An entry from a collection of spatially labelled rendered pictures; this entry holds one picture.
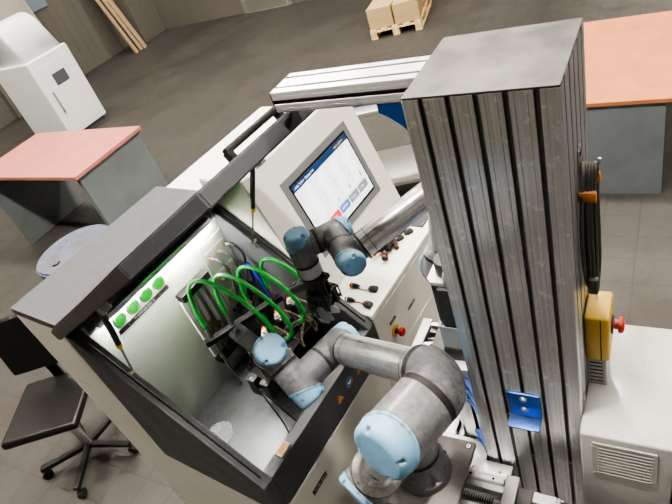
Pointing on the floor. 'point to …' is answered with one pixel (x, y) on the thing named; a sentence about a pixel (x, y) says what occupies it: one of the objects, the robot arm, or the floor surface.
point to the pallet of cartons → (396, 15)
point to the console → (279, 223)
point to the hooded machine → (45, 78)
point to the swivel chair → (48, 402)
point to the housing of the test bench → (69, 286)
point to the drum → (68, 246)
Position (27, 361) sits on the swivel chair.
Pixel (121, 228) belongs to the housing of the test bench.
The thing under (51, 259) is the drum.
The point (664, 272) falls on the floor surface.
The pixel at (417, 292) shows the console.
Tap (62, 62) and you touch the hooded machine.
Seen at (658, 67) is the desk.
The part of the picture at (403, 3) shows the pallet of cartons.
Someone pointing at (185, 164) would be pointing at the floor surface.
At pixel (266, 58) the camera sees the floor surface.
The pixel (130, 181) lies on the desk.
